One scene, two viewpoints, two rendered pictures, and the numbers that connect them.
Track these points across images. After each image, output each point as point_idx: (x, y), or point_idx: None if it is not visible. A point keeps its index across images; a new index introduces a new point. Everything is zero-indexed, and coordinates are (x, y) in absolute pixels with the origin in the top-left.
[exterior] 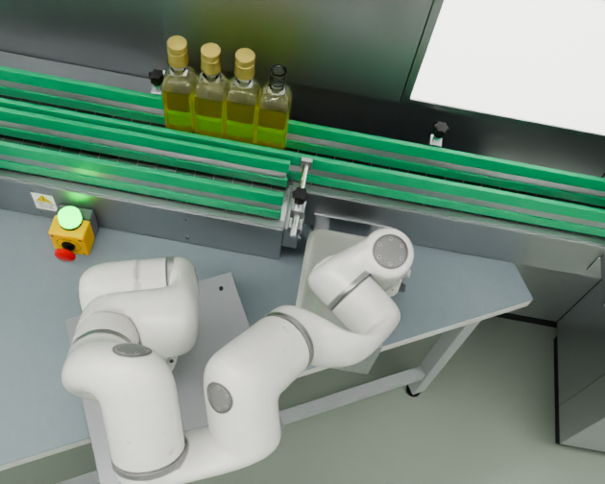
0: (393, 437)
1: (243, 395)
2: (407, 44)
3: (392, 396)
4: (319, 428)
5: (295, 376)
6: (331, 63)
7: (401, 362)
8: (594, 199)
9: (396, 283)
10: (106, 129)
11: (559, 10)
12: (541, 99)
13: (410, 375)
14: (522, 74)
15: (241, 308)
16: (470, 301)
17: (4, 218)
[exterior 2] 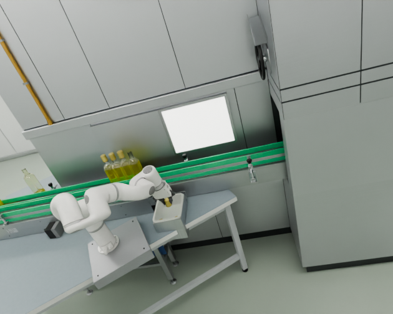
0: (241, 288)
1: (90, 195)
2: (164, 136)
3: (237, 274)
4: (211, 294)
5: (111, 194)
6: (150, 151)
7: (239, 261)
8: None
9: (163, 186)
10: None
11: (191, 109)
12: (208, 137)
13: (233, 257)
14: (198, 131)
15: (138, 223)
16: (215, 203)
17: None
